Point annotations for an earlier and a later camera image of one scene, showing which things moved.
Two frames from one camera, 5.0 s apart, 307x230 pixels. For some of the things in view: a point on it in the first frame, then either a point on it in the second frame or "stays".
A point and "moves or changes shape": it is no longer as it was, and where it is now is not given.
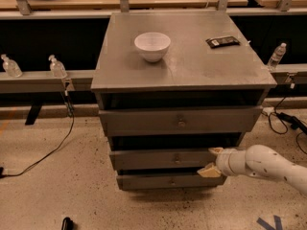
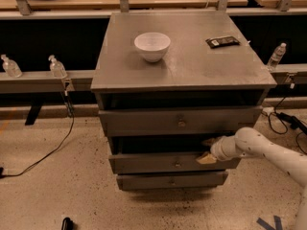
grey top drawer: x=178 y=121 stays
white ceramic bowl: x=153 y=45 stays
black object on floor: x=67 y=223 stays
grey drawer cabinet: x=171 y=85 stays
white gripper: x=223 y=163 to x=216 y=149
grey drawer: x=160 y=158 moves or changes shape
